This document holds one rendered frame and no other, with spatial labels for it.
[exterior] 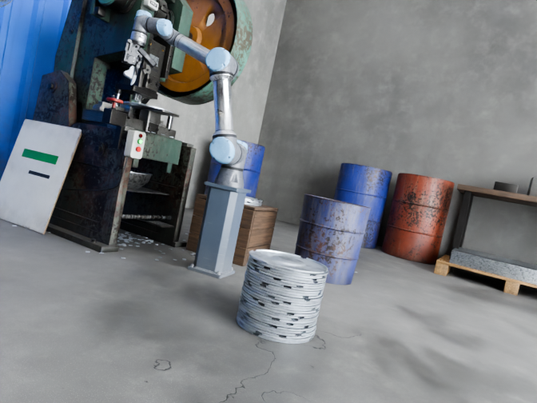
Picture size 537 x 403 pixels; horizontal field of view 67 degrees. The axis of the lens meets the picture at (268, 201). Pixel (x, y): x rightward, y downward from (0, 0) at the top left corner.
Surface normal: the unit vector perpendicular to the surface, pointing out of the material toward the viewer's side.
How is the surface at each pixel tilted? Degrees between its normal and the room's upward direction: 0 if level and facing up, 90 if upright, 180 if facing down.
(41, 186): 78
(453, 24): 90
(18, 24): 90
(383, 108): 90
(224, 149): 97
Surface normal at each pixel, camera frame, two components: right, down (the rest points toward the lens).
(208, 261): -0.33, -0.02
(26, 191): -0.37, -0.24
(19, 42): 0.86, 0.20
